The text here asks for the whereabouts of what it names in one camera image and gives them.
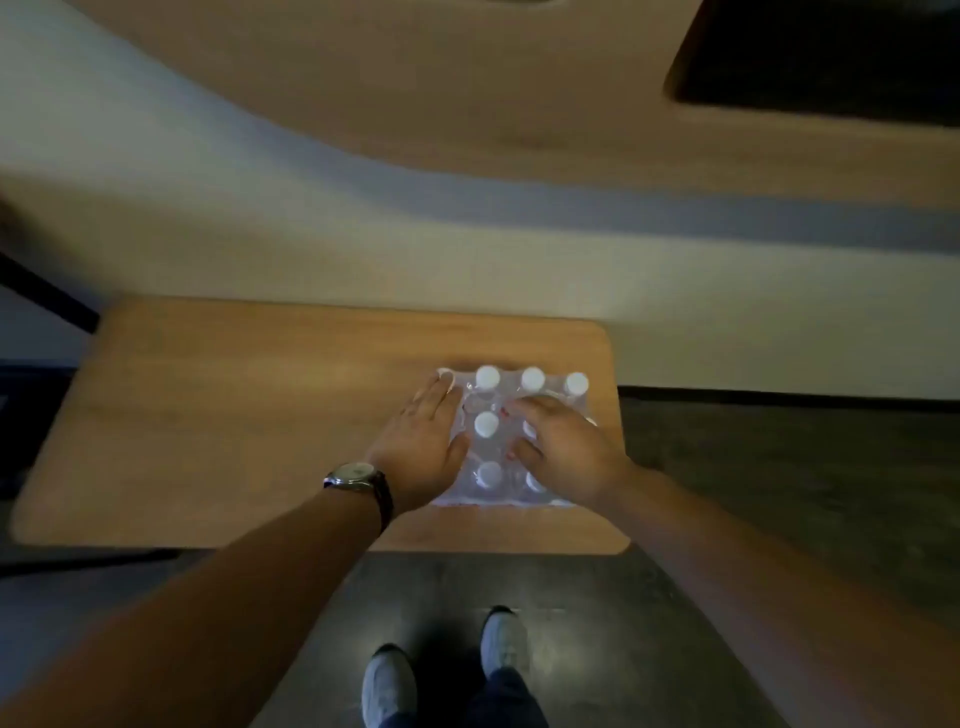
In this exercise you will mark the white left shoe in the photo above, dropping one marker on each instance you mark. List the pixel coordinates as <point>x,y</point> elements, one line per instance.
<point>388,686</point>

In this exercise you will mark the person's left forearm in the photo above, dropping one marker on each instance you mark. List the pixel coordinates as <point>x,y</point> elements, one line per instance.
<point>225,615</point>

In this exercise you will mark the person's right thumb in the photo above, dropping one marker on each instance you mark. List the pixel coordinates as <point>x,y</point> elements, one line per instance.
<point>525,452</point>

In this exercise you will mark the white right shoe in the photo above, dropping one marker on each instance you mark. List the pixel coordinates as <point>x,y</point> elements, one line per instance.
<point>505,641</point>

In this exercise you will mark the blue jeans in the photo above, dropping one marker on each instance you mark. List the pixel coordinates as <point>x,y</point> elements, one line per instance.
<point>504,701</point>

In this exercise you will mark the shrink-wrapped pack of water bottles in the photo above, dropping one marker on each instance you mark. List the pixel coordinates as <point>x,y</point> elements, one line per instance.
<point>487,435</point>

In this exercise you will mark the person's left hand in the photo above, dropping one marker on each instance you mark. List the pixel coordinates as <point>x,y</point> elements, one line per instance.
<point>420,450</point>

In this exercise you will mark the person's right hand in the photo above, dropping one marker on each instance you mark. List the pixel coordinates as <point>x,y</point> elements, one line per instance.
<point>577,461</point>

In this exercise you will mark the white shoe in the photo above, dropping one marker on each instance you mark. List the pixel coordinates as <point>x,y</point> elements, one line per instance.
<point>505,641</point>
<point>388,686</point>

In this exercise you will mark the person's left thumb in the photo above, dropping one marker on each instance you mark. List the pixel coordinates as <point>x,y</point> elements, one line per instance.
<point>460,454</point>

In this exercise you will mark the curved wooden counter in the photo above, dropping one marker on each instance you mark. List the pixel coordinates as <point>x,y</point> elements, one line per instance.
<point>525,82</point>

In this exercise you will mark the person's right forearm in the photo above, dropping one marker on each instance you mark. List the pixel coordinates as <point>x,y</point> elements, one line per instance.
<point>765,592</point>

